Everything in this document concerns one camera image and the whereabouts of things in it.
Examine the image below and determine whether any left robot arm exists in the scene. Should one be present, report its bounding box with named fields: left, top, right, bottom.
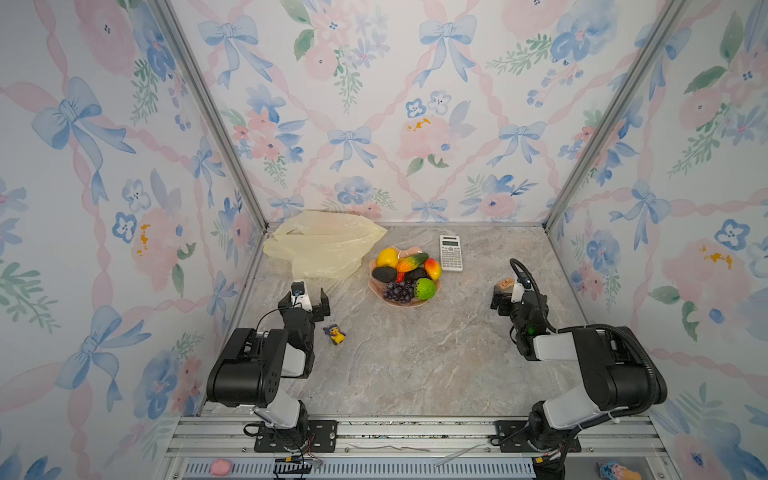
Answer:
left=206, top=281, right=331, bottom=453

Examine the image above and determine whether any orange green papaya fruit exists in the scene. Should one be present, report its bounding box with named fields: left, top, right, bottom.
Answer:
left=396, top=252, right=429, bottom=273

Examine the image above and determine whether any purple grape bunch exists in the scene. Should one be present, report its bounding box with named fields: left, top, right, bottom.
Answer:
left=383, top=280, right=415, bottom=304

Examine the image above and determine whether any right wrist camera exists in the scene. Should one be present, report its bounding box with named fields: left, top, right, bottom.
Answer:
left=510, top=280, right=526, bottom=303

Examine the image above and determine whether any dark avocado fruit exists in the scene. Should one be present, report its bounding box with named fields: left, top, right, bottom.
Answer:
left=371, top=266, right=398, bottom=284
left=405, top=267, right=430, bottom=283

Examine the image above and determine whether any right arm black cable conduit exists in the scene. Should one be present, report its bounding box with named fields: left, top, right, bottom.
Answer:
left=509, top=258, right=668, bottom=421

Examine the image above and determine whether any red yellow mango fruit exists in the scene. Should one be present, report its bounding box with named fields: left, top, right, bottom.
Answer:
left=423, top=258, right=443, bottom=282

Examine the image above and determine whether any left metal corner post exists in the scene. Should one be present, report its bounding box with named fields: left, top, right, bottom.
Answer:
left=148, top=0, right=268, bottom=234

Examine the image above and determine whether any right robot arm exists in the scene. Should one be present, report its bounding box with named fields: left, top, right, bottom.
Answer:
left=491, top=258, right=668, bottom=452

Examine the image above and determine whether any yellow lemon fruit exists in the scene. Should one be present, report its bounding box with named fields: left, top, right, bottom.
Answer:
left=376, top=247, right=400, bottom=268

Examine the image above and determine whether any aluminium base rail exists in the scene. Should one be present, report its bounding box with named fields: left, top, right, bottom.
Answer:
left=154, top=415, right=681, bottom=479

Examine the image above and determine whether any small yellow blue toy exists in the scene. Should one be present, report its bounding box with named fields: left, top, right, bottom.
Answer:
left=323, top=324, right=346, bottom=346

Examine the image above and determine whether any small brown biscuit toy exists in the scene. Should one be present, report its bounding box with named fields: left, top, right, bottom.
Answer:
left=495, top=278, right=516, bottom=292

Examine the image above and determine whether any green apple fruit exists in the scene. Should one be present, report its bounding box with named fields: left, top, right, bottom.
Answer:
left=414, top=278, right=437, bottom=302

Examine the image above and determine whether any right metal corner post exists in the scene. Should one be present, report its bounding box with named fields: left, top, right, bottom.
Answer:
left=542, top=0, right=689, bottom=234

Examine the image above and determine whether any pink wavy fruit plate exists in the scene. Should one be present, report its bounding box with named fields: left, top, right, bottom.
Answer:
left=368, top=247, right=443, bottom=307

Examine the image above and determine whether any metal corner post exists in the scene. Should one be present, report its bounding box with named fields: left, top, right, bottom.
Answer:
left=542, top=0, right=689, bottom=234
left=148, top=0, right=268, bottom=234

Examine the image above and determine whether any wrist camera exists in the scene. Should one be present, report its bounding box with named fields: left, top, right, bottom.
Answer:
left=289, top=280, right=313, bottom=312
left=510, top=280, right=526, bottom=303

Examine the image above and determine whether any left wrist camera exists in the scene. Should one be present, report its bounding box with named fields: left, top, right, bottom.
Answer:
left=289, top=280, right=313, bottom=312

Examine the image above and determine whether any white calculator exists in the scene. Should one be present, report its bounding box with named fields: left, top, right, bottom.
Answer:
left=439, top=235, right=464, bottom=272

